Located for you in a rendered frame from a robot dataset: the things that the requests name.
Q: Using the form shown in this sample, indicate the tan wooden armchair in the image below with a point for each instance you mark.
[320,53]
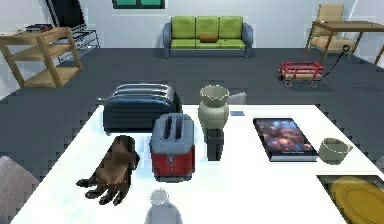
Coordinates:
[330,33]

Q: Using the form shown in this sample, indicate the green and grey sofa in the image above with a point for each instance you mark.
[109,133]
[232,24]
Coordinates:
[208,35]

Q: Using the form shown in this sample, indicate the pale green vase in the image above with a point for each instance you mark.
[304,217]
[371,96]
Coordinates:
[213,110]

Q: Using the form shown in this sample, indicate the dark blue four-slot toaster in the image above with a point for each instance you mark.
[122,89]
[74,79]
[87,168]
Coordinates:
[136,106]

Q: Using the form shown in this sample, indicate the dark book stack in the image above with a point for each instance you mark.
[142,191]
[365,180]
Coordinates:
[39,27]

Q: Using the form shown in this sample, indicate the green window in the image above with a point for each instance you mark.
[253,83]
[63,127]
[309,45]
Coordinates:
[138,3]

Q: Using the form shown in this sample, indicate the white table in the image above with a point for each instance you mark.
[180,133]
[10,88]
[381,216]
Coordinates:
[213,186]

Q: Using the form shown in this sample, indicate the wooden table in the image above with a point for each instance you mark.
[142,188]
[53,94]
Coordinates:
[346,28]

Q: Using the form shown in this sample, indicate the wooden shelf unit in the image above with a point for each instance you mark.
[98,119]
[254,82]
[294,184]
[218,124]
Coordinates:
[41,56]

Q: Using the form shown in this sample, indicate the pale green mug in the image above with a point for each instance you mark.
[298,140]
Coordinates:
[331,151]

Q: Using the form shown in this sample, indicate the small blue card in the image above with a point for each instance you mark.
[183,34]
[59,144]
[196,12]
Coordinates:
[237,113]

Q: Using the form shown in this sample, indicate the black television set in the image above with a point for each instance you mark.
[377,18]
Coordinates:
[66,13]

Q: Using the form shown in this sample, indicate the dark picture book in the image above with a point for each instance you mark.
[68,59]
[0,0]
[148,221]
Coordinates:
[283,137]

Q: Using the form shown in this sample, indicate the orange cushion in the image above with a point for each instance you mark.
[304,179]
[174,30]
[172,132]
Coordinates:
[208,37]

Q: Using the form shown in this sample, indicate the black square cup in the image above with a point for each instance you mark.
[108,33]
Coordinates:
[215,144]

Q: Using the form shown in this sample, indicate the yellow plate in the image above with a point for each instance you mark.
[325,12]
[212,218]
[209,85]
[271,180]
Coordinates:
[360,200]

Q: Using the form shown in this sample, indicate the red and grey toaster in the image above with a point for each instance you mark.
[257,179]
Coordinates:
[172,146]

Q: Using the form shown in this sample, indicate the red toy wagon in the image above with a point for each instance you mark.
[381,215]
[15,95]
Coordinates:
[301,71]

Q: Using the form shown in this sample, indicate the grey chair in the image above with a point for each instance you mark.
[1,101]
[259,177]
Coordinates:
[15,190]

